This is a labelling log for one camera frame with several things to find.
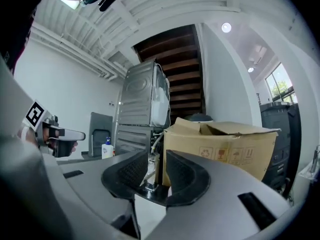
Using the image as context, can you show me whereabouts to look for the person's left hand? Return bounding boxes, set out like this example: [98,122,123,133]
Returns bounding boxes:
[41,126,57,157]

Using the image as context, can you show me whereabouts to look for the white ceiling pipes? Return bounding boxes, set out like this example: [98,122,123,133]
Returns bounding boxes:
[29,21,127,81]

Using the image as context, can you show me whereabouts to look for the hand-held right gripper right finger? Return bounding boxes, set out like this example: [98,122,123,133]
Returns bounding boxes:
[144,149,299,240]

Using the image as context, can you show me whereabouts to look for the person's dark shirt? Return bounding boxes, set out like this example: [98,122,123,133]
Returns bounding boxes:
[0,0,52,74]

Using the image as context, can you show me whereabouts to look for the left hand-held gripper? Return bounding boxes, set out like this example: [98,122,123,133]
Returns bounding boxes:
[21,99,87,158]

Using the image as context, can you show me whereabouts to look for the gray office chair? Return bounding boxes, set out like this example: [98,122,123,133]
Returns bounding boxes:
[88,111,114,159]

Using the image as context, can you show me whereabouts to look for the white soap bottle blue pump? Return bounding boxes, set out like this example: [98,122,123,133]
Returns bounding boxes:
[101,136,115,160]

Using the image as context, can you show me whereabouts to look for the brown wooden staircase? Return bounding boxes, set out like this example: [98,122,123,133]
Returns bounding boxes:
[132,23,206,125]

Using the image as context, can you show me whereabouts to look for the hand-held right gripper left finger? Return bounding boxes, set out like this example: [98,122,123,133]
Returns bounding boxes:
[59,149,149,239]

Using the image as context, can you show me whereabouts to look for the brown cardboard box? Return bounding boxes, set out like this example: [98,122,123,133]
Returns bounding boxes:
[161,116,282,187]

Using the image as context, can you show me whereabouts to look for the white ceiling air conditioner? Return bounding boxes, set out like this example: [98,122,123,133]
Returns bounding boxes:
[248,44,269,65]

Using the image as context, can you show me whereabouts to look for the white hose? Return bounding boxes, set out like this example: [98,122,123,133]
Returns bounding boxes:
[150,130,165,155]

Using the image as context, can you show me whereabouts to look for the window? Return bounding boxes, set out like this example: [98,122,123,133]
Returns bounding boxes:
[264,62,299,103]

